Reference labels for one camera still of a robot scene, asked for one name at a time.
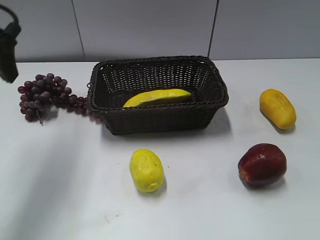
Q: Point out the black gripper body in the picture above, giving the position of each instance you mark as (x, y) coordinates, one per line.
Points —
(8, 42)

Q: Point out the yellow banana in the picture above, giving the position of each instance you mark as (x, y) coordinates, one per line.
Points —
(158, 97)

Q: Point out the dark woven basket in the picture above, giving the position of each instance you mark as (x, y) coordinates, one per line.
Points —
(113, 82)

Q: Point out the purple grape bunch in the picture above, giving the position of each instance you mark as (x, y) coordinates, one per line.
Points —
(37, 97)

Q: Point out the yellow lemon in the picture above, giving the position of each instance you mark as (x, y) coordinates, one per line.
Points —
(146, 170)

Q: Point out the orange-yellow mango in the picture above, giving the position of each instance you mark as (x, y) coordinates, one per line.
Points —
(277, 108)

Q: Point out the red apple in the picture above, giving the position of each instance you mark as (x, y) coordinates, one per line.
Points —
(263, 164)

